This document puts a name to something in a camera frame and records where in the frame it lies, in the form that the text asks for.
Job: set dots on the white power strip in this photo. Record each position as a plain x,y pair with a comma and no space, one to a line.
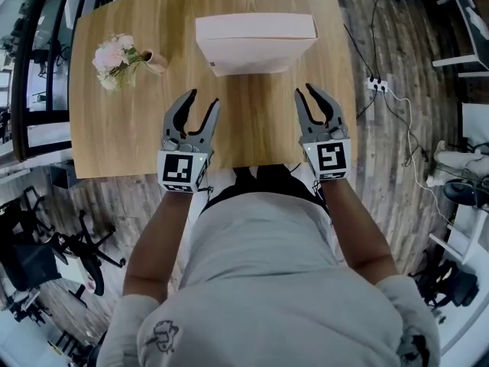
378,84

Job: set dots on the black bin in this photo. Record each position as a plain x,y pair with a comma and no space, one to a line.
61,174

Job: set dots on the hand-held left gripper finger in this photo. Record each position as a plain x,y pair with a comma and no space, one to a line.
171,122
211,126

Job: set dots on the person's right leg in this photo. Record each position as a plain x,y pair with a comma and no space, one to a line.
282,182

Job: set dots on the person's left forearm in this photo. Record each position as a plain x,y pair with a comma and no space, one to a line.
156,243

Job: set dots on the white box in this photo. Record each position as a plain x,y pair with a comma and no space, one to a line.
252,48

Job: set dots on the dark table with white legs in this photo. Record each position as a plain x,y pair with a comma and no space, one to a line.
464,10

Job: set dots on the wooden table top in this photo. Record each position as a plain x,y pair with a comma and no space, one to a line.
252,128

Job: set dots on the person's leg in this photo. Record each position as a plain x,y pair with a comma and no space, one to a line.
237,186
282,182

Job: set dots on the person's right forearm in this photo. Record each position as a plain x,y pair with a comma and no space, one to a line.
359,235

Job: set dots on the black metal railing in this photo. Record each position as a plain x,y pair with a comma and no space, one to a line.
19,90

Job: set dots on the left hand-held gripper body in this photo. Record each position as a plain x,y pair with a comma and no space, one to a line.
177,168

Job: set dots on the pink white flower bouquet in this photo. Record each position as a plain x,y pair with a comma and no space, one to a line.
112,57

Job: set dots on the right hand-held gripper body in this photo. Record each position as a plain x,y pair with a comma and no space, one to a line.
330,157

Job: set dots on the round grey headset device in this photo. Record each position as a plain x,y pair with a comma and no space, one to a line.
460,193

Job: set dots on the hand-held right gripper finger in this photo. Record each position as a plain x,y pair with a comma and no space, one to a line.
305,121
331,111

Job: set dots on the person's grey shirt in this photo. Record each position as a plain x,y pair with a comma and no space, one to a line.
263,281

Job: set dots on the black office chair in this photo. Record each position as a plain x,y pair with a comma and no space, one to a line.
30,258

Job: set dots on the person's left leg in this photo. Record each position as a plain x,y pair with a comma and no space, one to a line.
237,186

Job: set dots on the beige vase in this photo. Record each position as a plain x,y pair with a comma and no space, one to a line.
154,62

